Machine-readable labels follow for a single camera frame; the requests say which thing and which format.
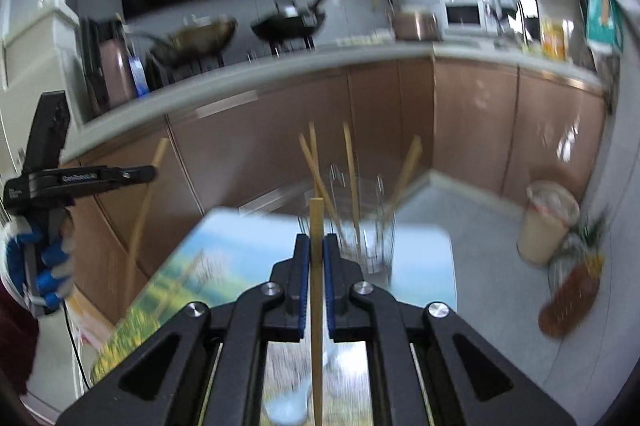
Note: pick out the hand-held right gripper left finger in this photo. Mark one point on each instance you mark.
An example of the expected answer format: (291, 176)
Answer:
(300, 286)

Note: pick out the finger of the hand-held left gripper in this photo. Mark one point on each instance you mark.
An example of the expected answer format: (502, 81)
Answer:
(110, 178)

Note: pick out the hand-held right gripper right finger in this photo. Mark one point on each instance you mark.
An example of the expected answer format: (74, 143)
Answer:
(330, 286)

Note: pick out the bunch of wooden chopsticks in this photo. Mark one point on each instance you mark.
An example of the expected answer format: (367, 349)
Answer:
(351, 176)

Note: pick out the light blue plastic spoon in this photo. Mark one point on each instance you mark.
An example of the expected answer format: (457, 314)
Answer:
(290, 406)

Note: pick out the person's left forearm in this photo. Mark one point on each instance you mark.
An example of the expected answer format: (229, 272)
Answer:
(17, 346)

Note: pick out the person's left hand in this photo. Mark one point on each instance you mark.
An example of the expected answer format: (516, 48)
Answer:
(50, 256)

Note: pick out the rose gold electric kettle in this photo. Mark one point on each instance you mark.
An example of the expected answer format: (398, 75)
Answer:
(115, 75)

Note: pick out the blue white carton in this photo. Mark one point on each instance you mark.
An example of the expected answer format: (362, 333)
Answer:
(138, 75)

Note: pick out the white kitchen appliance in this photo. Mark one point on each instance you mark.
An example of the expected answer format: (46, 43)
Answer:
(35, 55)

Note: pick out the brown base cabinets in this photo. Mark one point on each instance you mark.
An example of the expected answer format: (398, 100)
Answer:
(250, 140)

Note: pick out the brass wok with lid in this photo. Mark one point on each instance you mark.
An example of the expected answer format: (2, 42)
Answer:
(200, 38)

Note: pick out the beige trash bin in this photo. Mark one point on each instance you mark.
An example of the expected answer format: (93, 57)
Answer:
(542, 231)

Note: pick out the gas stove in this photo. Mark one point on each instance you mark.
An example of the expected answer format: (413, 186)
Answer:
(295, 43)

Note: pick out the black wok with lid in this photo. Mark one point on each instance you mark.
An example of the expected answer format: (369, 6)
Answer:
(287, 25)

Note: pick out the amber cooking oil bottle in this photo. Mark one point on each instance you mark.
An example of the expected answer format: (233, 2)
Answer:
(570, 296)

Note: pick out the green scallions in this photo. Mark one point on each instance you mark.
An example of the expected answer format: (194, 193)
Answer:
(590, 236)

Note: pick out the brown rice cooker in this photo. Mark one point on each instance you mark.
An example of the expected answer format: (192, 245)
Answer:
(415, 25)

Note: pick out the white microwave oven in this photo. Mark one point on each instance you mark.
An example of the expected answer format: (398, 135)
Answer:
(465, 13)

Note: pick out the grey blue cloth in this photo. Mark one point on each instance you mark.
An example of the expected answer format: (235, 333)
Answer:
(502, 3)

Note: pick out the yellow bottle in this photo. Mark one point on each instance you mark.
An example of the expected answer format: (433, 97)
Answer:
(555, 38)

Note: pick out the green tissue pack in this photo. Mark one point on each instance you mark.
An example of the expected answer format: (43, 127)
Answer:
(605, 20)

